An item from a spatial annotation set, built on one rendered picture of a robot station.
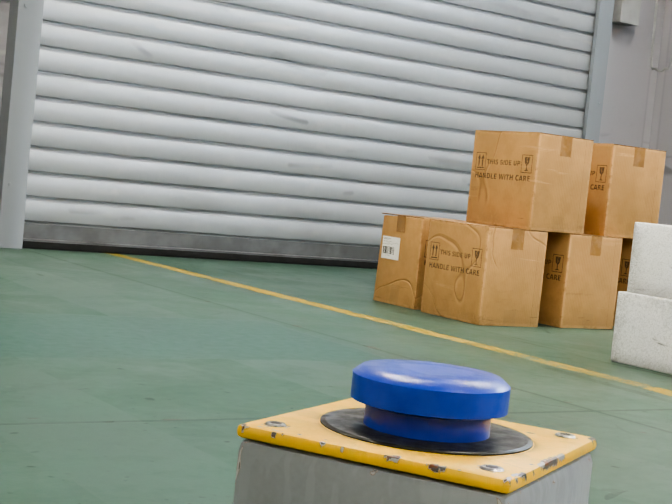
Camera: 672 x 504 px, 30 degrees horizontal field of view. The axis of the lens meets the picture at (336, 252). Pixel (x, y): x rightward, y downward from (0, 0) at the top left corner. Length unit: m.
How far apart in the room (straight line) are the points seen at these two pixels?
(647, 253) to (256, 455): 2.96
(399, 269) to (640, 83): 3.30
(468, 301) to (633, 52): 3.53
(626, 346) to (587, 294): 0.85
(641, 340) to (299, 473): 2.94
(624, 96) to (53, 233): 3.36
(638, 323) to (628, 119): 3.98
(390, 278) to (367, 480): 3.92
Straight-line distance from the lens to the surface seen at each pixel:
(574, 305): 4.06
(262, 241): 5.64
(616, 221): 4.18
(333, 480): 0.30
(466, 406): 0.30
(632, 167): 4.22
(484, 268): 3.79
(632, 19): 7.03
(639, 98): 7.20
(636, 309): 3.24
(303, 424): 0.31
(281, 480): 0.30
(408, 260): 4.12
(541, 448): 0.32
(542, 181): 3.91
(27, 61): 5.11
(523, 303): 3.91
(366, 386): 0.31
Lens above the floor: 0.37
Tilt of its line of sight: 3 degrees down
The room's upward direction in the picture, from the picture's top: 6 degrees clockwise
